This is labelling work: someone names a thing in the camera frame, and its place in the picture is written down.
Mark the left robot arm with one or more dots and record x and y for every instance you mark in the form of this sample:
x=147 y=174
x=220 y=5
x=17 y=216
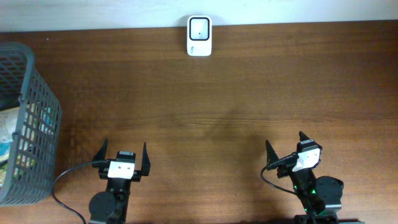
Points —
x=110 y=205

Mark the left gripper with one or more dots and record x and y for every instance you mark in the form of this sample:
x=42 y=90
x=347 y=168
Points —
x=145 y=165

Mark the white barcode scanner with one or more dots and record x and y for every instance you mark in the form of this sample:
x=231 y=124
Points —
x=199 y=36

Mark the grey plastic basket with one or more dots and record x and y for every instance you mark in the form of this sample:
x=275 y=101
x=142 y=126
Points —
x=32 y=155

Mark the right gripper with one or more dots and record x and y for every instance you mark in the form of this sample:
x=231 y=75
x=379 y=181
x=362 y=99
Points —
x=271 y=155

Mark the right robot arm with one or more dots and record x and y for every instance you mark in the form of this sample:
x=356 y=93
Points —
x=320 y=197

